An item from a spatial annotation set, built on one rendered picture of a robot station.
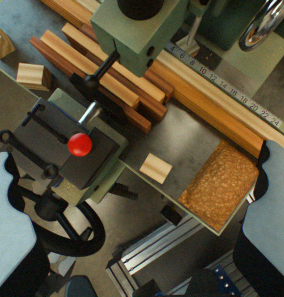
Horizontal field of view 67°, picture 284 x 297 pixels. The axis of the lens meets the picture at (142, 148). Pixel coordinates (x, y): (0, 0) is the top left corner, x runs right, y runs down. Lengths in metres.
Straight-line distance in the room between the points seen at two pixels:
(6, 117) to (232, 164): 1.40
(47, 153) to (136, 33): 0.19
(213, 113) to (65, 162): 0.25
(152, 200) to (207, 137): 0.94
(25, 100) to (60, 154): 1.24
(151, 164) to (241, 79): 0.32
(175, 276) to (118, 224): 0.41
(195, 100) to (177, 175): 0.14
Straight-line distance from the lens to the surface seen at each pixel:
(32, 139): 0.34
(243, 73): 0.58
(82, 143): 0.28
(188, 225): 1.13
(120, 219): 1.35
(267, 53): 0.63
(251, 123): 0.39
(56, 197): 0.51
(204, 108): 0.38
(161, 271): 1.21
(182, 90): 0.38
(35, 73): 0.43
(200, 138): 0.41
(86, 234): 0.58
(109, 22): 0.27
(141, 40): 0.26
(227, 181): 0.38
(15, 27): 0.53
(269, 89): 1.56
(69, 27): 0.43
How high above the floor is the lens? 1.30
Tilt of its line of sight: 86 degrees down
